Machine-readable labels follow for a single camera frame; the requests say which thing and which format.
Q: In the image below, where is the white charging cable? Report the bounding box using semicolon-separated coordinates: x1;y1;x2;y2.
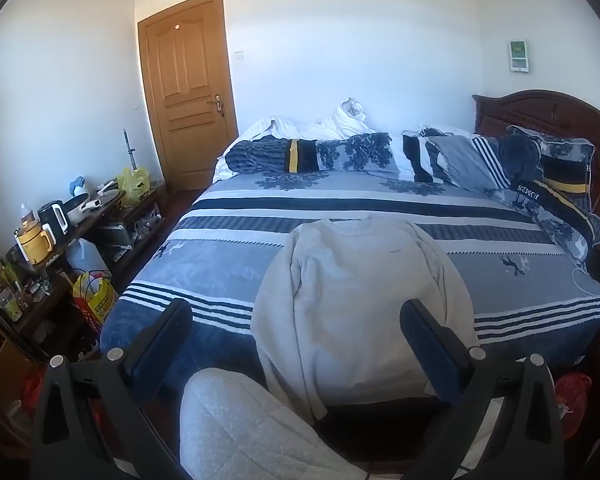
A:
572;267;600;292

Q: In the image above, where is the dark wooden headboard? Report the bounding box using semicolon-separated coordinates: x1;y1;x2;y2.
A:
472;89;600;281

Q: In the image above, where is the white wall control panel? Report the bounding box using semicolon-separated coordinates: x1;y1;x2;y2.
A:
507;39;529;72

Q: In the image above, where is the black electric kettle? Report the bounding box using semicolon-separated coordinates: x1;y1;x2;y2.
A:
37;201;71;246

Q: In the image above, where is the white crumpled duvet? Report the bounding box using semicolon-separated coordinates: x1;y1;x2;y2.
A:
212;96;381;183

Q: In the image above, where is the white frying pan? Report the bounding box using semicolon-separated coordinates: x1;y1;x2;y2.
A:
62;192;103;226

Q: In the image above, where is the red plastic bag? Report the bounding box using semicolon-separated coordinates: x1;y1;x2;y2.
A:
552;372;593;441

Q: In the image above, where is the blue striped bed sheet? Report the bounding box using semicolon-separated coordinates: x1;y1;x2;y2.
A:
100;167;600;401

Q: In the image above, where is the black upright rod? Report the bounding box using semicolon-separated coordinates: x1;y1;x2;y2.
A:
122;129;138;171

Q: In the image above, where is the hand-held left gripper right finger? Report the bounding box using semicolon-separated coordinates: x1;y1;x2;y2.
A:
399;298;566;480

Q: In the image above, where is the white quilted blanket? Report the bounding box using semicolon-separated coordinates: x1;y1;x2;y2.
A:
179;367;511;480

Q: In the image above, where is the dark wooden side table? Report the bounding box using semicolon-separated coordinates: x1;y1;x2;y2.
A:
0;187;168;361

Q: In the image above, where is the yellow plastic bag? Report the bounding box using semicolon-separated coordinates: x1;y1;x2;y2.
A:
117;166;151;206

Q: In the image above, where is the yellow electric pot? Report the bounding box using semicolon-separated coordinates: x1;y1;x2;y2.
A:
14;222;56;266

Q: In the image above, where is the translucent water jug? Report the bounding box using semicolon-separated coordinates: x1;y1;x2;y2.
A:
67;239;112;281

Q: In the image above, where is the blue yellow-striped pillow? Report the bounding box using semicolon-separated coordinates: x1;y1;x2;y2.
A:
505;125;600;261

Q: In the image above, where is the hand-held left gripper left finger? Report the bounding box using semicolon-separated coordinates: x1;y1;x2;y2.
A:
30;298;194;480

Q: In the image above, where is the yellow and red bag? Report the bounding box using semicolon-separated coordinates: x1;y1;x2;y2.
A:
72;270;120;331

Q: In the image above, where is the cream knit sweater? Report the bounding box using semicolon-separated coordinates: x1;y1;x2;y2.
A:
250;215;481;423

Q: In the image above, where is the grey striped pillow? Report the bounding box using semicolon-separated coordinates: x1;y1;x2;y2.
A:
402;127;511;191

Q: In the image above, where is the blue patterned rolled quilt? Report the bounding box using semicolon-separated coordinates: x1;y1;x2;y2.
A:
225;132;401;176

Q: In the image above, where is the brown wooden door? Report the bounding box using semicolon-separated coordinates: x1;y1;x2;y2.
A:
137;0;238;192

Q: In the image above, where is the dark blue cloth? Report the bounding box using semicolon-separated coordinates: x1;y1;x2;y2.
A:
497;135;543;181

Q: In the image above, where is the green glass bottle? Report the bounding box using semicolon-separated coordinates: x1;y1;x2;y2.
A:
0;257;25;322

